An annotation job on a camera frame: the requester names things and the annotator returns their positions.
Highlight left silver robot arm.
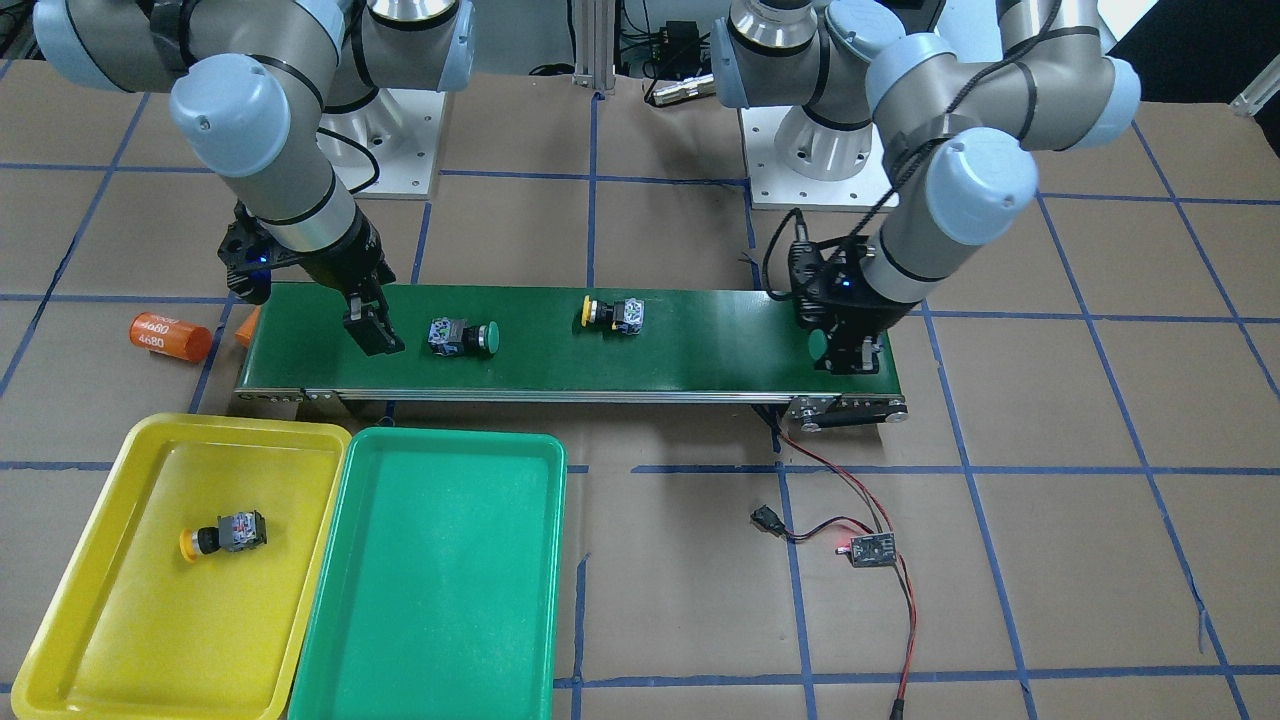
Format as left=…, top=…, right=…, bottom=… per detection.
left=710, top=1, right=1142, bottom=375

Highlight plain orange cylinder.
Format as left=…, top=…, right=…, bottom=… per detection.
left=233, top=306, right=262, bottom=348

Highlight aluminium frame post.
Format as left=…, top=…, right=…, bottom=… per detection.
left=570, top=0, right=618, bottom=95

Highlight green conveyor belt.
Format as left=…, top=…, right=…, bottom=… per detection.
left=236, top=282, right=908, bottom=430

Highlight red black wire with board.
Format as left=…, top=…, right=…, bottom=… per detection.
left=750, top=400, right=919, bottom=720

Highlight yellow button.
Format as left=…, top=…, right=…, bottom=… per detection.
left=579, top=295, right=645, bottom=336
left=178, top=510, right=268, bottom=562

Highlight green plastic tray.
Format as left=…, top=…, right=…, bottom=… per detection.
left=288, top=427, right=567, bottom=719

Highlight green button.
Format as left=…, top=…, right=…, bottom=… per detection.
left=806, top=328, right=829, bottom=363
left=426, top=316, right=500, bottom=357

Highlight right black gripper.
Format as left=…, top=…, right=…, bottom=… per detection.
left=218, top=201, right=404, bottom=356

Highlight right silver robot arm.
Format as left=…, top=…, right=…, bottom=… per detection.
left=33, top=1, right=475, bottom=356

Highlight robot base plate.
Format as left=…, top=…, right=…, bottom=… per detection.
left=739, top=106, right=890, bottom=211
left=317, top=88, right=451, bottom=200

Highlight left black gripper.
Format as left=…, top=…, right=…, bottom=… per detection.
left=764, top=208, right=911, bottom=375

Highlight orange cylinder with 4680 print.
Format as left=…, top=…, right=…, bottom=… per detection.
left=128, top=313, right=212, bottom=363

